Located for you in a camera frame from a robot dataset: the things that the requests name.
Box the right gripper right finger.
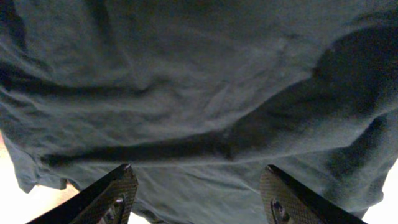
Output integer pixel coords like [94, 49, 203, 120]
[260, 165, 366, 224]

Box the black Nike t-shirt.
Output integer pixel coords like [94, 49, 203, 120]
[1, 0, 397, 223]

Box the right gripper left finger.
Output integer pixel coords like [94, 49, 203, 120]
[28, 164, 138, 224]

